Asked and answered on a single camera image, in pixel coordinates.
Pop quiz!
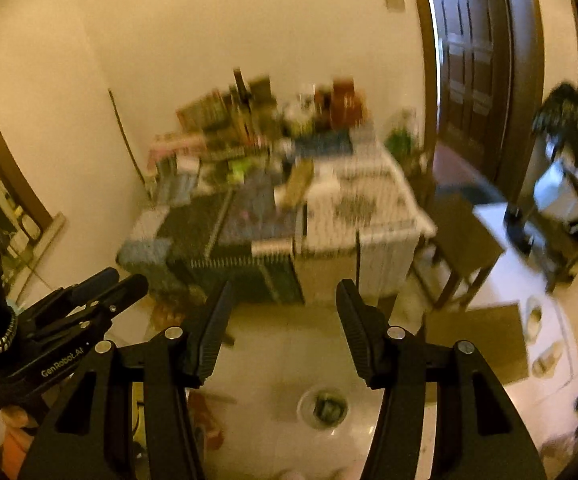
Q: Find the dark wooden door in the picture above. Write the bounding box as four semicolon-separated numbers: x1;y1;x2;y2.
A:
419;0;544;201

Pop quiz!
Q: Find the pink patterned cloth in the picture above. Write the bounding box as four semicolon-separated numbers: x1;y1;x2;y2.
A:
148;131;209;159

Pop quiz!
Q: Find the blue zigzag cloth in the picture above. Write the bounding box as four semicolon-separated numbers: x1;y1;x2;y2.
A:
116;237;172;273

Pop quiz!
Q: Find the round floor drain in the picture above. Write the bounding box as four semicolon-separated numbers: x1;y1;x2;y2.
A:
296;384;351;431

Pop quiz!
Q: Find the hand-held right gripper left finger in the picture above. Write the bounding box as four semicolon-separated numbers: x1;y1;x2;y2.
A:
19;280;235;480

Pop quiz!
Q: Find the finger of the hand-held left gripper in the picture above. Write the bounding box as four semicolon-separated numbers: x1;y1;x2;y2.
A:
62;267;121;307
76;274;150;325

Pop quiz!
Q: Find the dark paisley patterned cloth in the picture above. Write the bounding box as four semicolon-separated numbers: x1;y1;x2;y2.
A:
159;172;306;306

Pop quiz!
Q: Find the blue floral cloth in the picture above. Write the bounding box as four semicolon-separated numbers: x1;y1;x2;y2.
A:
293;130;356;157

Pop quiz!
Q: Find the thin wall cable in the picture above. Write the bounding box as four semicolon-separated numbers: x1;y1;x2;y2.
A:
108;88;149;187

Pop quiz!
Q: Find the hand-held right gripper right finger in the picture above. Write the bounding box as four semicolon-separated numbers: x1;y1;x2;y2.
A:
336;279;550;480

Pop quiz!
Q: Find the cardboard sheet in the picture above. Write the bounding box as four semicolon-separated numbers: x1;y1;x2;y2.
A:
420;302;530;387

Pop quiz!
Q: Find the green plastic bag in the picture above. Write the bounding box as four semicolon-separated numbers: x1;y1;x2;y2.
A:
385;109;421;159

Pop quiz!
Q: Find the red plastic container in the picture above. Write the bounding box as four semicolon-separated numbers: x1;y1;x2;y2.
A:
330;78;366;129

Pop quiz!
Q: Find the dark glass bottle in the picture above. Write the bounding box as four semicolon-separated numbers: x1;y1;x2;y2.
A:
230;66;254;142

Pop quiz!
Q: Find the striped snack box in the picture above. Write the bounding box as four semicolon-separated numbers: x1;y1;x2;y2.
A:
175;89;233;132

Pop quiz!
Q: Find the green cloth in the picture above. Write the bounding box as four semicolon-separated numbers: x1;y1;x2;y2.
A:
226;159;258;184

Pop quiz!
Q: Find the wooden stool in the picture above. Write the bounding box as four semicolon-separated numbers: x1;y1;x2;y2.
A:
428;194;508;312

